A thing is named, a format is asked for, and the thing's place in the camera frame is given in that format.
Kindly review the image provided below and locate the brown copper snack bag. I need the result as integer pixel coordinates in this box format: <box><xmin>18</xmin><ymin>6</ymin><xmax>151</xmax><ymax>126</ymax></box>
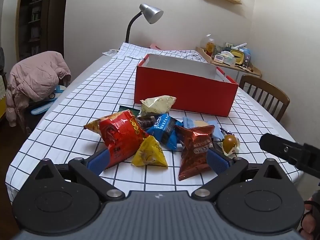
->
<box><xmin>175</xmin><ymin>125</ymin><xmax>215</xmax><ymax>181</ymax></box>

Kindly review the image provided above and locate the red orange chips bag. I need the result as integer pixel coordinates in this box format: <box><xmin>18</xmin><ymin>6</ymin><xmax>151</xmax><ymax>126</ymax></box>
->
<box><xmin>84</xmin><ymin>111</ymin><xmax>149</xmax><ymax>168</ymax></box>

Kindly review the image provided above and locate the blue cookie packet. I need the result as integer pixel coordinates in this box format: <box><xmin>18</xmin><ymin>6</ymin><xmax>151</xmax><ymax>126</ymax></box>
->
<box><xmin>146</xmin><ymin>114</ymin><xmax>183</xmax><ymax>151</ymax></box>

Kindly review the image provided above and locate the cream gold snack bag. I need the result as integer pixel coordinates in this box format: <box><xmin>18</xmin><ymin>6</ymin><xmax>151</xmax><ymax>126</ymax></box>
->
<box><xmin>139</xmin><ymin>95</ymin><xmax>176</xmax><ymax>116</ymax></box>

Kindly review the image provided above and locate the person's right hand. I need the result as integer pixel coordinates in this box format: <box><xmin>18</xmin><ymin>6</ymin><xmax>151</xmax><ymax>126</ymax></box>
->
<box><xmin>299</xmin><ymin>197</ymin><xmax>319</xmax><ymax>240</ymax></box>

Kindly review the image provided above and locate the braised egg packet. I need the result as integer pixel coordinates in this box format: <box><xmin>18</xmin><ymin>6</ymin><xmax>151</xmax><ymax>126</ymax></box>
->
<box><xmin>220</xmin><ymin>128</ymin><xmax>240</xmax><ymax>156</ymax></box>

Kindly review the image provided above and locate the light blue snack packet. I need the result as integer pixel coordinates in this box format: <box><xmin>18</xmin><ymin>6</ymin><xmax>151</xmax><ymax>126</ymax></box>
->
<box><xmin>183</xmin><ymin>117</ymin><xmax>225</xmax><ymax>141</ymax></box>

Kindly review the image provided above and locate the yellow triangular snack packet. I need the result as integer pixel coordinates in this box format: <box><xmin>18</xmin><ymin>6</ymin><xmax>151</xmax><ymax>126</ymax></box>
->
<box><xmin>131</xmin><ymin>135</ymin><xmax>168</xmax><ymax>168</ymax></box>

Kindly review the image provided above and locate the dark brown snack packet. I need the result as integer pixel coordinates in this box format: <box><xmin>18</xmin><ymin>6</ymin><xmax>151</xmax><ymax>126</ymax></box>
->
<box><xmin>137</xmin><ymin>115</ymin><xmax>158</xmax><ymax>130</ymax></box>

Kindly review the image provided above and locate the dark green snack packet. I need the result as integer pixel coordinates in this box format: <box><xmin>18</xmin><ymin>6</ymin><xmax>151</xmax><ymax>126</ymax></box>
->
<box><xmin>119</xmin><ymin>106</ymin><xmax>140</xmax><ymax>117</ymax></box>

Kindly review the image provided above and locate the brown wooden chair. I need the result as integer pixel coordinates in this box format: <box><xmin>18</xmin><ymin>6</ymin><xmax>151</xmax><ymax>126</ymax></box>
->
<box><xmin>239</xmin><ymin>75</ymin><xmax>290</xmax><ymax>122</ymax></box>

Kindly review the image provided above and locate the red cardboard box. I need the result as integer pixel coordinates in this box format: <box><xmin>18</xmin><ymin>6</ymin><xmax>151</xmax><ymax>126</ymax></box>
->
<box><xmin>134</xmin><ymin>54</ymin><xmax>239</xmax><ymax>116</ymax></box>

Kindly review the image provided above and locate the wooden side cabinet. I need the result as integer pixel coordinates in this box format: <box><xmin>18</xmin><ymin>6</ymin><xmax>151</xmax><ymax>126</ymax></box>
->
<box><xmin>196</xmin><ymin>47</ymin><xmax>262</xmax><ymax>81</ymax></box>

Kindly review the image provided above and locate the white digital timer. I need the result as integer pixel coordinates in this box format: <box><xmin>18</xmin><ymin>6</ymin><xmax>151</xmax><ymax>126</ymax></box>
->
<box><xmin>214</xmin><ymin>54</ymin><xmax>224</xmax><ymax>64</ymax></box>

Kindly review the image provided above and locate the green tissue box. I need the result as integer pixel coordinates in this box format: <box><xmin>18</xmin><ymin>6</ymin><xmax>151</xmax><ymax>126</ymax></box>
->
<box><xmin>221</xmin><ymin>51</ymin><xmax>236</xmax><ymax>67</ymax></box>

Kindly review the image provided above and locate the pink puffer jacket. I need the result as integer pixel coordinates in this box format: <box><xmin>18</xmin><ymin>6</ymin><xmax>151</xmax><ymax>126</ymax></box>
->
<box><xmin>6</xmin><ymin>51</ymin><xmax>72</xmax><ymax>127</ymax></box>

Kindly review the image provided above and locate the orange liquid bottle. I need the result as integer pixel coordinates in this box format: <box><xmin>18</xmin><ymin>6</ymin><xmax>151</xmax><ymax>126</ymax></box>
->
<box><xmin>205</xmin><ymin>38</ymin><xmax>215</xmax><ymax>57</ymax></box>

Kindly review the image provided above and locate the pink object behind table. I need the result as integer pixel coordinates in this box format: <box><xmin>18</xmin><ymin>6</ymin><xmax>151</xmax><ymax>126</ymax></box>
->
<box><xmin>149</xmin><ymin>43</ymin><xmax>161</xmax><ymax>50</ymax></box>

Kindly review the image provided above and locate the dark wooden bookshelf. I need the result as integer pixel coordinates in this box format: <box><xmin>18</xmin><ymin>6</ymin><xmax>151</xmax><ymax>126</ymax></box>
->
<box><xmin>16</xmin><ymin>0</ymin><xmax>67</xmax><ymax>61</ymax></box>

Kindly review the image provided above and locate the silver desk lamp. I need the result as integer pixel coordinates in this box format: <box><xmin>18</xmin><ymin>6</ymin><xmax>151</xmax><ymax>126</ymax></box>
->
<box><xmin>125</xmin><ymin>3</ymin><xmax>164</xmax><ymax>43</ymax></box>

